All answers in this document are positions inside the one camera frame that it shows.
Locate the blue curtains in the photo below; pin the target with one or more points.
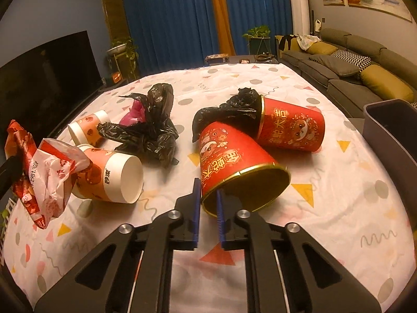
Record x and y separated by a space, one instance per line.
179 34

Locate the mustard cushion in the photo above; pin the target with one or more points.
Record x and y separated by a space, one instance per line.
385 84
321 48

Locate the grey sectional sofa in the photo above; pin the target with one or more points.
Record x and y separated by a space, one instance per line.
349 94

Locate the black flat television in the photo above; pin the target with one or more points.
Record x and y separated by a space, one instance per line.
42 88

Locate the grey cushion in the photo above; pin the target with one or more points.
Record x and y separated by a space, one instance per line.
338 66

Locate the small black plastic bag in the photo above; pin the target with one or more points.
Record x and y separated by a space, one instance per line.
242 111

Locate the pink white paper cup near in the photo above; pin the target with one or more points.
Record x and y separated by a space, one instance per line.
111 177

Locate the pink white paper cup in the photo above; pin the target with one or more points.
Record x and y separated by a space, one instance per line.
84 131
111 177

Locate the patterned white tablecloth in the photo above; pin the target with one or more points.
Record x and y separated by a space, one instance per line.
341 195

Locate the mustard cushion near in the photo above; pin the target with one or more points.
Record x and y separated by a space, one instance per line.
385 84

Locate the mustard cushion far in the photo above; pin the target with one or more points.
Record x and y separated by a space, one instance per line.
321 48

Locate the red paper cup gold rim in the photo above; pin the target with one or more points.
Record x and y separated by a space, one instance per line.
234 162

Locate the grey trash bin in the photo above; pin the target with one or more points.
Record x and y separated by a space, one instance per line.
390 131

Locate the pink plastic bag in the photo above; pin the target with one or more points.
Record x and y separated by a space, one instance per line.
136 114

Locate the potted green plant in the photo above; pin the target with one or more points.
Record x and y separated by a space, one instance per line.
258 40

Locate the orange curtain strip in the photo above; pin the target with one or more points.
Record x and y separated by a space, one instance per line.
221 16

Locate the pink white paper cup far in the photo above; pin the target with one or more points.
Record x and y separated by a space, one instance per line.
84 131

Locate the black white patterned cushion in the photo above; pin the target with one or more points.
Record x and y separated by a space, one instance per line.
360 61

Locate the white standing air conditioner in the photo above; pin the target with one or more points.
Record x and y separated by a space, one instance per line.
300 17

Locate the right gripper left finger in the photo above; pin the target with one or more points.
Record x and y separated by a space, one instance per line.
130 270

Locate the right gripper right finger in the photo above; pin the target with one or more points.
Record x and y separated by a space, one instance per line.
286 269

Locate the red white plastic wrapper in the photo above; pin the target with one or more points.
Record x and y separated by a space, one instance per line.
49 173

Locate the plant on wooden stand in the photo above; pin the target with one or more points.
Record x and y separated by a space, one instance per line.
122 58

